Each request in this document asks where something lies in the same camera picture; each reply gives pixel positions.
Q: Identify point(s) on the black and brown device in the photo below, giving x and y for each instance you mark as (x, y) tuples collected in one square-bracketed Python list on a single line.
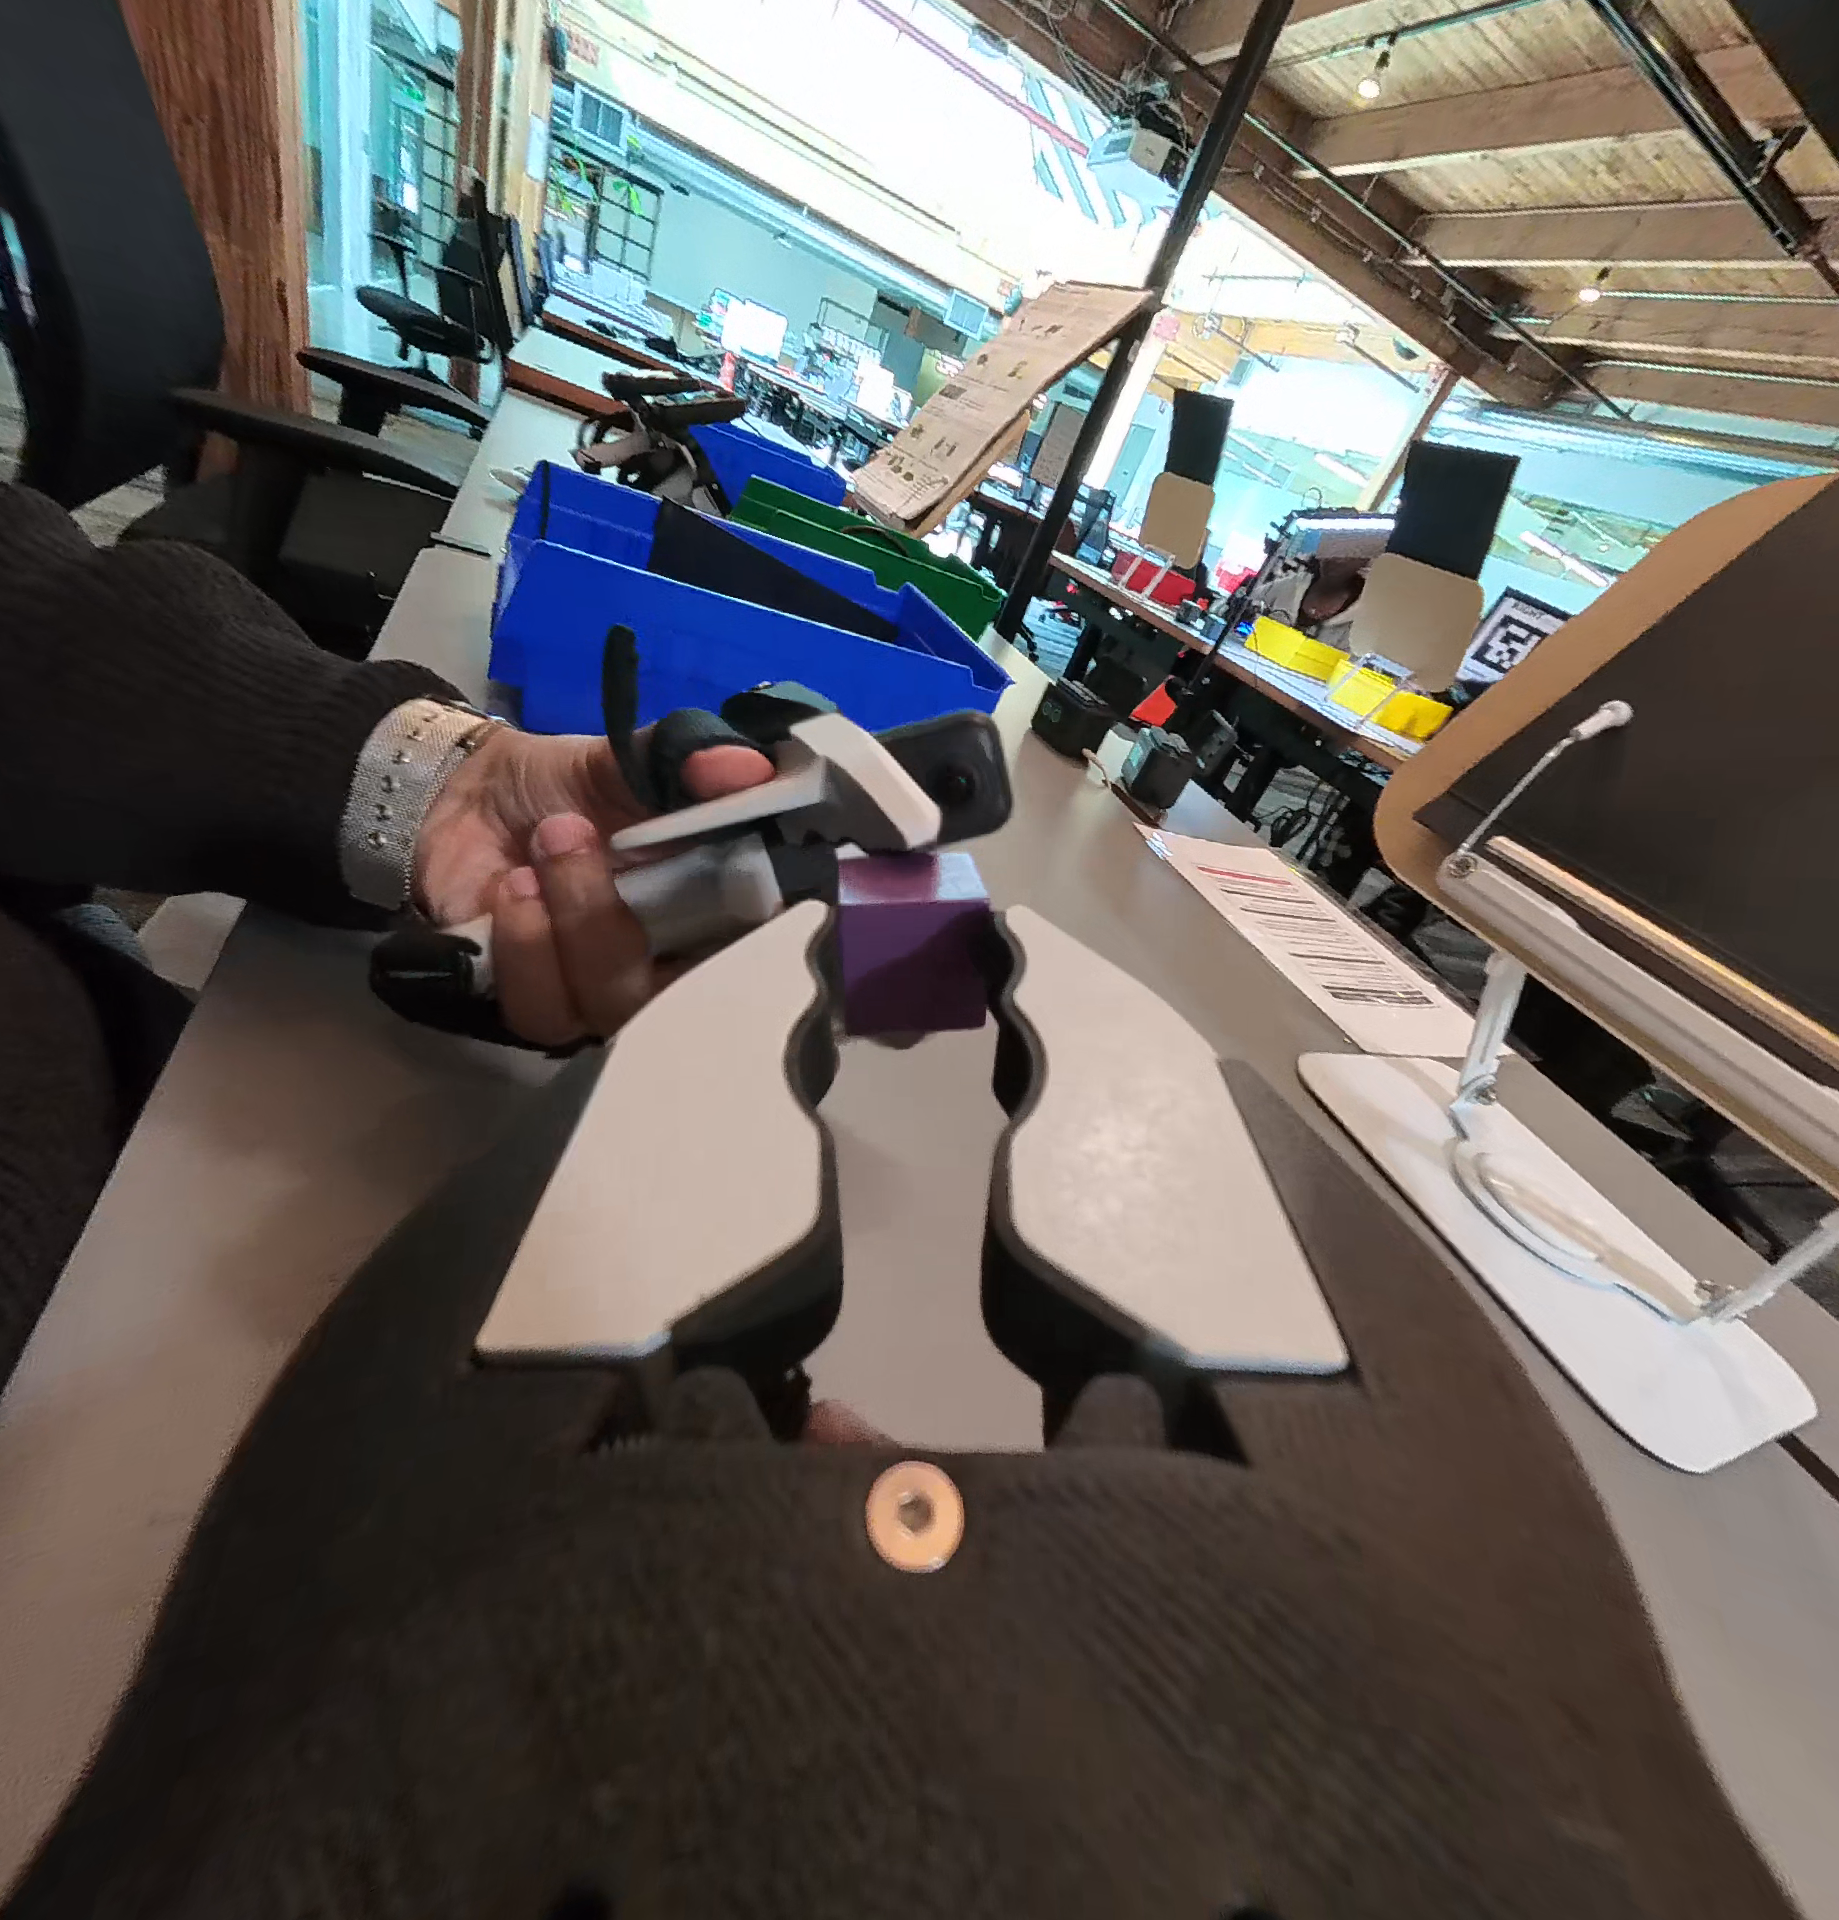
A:
[(664, 437)]

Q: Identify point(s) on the small marker tag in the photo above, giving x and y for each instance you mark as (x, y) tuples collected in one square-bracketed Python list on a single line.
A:
[(1519, 638)]

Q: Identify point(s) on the monitor with cardboard surround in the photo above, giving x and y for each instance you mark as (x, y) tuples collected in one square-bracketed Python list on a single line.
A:
[(1685, 752)]

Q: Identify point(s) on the ceiling projector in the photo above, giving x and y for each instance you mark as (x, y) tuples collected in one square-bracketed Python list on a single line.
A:
[(1141, 146)]

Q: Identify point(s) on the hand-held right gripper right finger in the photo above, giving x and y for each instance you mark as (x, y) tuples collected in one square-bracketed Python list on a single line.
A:
[(1160, 1187)]

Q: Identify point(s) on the purple cube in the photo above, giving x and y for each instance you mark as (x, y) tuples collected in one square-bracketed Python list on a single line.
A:
[(911, 947)]

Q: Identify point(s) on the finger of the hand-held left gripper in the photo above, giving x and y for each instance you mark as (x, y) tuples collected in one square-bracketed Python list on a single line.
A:
[(867, 782)]

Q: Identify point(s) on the red bin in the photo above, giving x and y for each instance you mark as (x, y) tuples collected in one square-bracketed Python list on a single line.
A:
[(1152, 574)]

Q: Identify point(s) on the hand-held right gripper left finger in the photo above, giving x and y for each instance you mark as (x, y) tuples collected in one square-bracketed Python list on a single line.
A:
[(664, 1170)]

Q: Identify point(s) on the green plastic bin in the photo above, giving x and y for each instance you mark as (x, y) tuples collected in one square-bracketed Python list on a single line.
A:
[(799, 512)]

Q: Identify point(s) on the person's left hand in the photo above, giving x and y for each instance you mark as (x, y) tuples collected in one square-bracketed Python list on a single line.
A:
[(515, 797)]

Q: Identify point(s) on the white monitor stand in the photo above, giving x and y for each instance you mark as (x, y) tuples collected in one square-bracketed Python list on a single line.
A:
[(1611, 1320)]

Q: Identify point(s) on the large blue plastic bin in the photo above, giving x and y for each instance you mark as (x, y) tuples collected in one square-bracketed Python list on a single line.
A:
[(680, 645)]

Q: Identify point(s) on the small yellow bin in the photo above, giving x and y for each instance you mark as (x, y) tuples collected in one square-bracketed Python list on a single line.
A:
[(1391, 701), (1294, 648)]

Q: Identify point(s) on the small blue plastic bin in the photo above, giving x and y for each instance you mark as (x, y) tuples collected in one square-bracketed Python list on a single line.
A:
[(777, 465)]

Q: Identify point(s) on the cardboard panel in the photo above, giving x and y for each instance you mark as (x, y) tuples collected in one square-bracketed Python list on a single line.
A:
[(1179, 522), (1414, 622)]

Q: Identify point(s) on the dark wooden post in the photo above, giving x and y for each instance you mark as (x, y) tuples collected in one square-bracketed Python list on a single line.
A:
[(221, 180)]

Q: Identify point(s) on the person's right hand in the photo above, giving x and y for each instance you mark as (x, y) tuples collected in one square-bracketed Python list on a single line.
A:
[(846, 1425)]

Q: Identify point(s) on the wooden background desk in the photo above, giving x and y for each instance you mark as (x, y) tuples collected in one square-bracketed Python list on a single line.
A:
[(1264, 707)]

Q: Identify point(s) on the black monitor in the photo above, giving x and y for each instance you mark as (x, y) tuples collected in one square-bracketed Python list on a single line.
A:
[(1455, 512), (1200, 437)]

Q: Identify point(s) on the printed paper sheet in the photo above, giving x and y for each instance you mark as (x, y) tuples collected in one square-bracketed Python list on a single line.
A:
[(1309, 932)]

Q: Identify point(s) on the person's left forearm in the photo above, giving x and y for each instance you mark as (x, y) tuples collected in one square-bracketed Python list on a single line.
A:
[(139, 675)]

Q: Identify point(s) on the cardboard poster board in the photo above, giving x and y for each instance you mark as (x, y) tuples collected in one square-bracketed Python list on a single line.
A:
[(995, 407)]

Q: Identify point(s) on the black pole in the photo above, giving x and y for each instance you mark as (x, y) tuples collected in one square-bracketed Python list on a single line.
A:
[(1160, 272)]

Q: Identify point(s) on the black office chair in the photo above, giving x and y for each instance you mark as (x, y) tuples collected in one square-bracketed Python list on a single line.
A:
[(462, 287), (94, 225)]

